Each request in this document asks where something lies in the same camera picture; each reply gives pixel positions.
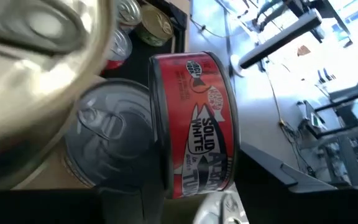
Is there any white-base black post stand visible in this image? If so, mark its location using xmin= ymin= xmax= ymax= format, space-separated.
xmin=229 ymin=8 xmax=323 ymax=78

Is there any dark metal furniture frame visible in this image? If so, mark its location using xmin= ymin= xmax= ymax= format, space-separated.
xmin=296 ymin=67 xmax=358 ymax=187

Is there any green-label can gold lid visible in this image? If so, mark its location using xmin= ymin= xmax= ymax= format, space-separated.
xmin=135 ymin=2 xmax=175 ymax=47

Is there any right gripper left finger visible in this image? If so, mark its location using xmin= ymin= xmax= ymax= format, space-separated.
xmin=0 ymin=174 xmax=180 ymax=224

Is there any yellow floor cable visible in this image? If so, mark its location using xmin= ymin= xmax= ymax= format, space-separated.
xmin=264 ymin=70 xmax=287 ymax=127

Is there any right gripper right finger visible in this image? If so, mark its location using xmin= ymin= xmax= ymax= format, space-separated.
xmin=235 ymin=146 xmax=358 ymax=224

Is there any blue-label seafood can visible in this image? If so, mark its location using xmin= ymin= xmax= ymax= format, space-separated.
xmin=116 ymin=0 xmax=143 ymax=34
xmin=0 ymin=0 xmax=119 ymax=191

